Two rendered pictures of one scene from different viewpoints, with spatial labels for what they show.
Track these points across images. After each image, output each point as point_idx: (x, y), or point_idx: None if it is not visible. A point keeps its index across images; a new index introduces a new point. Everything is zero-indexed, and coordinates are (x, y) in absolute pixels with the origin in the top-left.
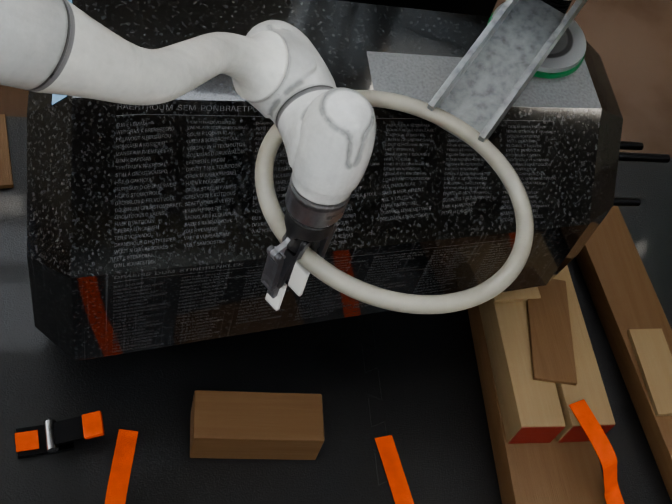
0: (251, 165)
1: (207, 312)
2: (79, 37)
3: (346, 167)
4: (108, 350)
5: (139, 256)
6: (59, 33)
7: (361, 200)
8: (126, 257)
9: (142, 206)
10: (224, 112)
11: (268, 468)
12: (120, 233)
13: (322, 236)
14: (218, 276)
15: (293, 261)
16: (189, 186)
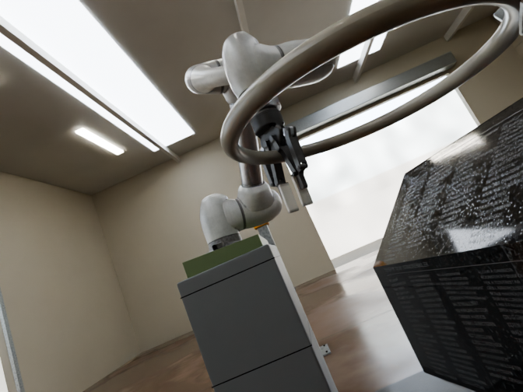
0: (450, 181)
1: (454, 338)
2: (194, 68)
3: (224, 68)
4: (431, 367)
5: (391, 255)
6: (191, 69)
7: (520, 185)
8: (388, 255)
9: (402, 223)
10: (448, 151)
11: None
12: (391, 241)
13: (254, 127)
14: (425, 279)
15: None
16: (420, 206)
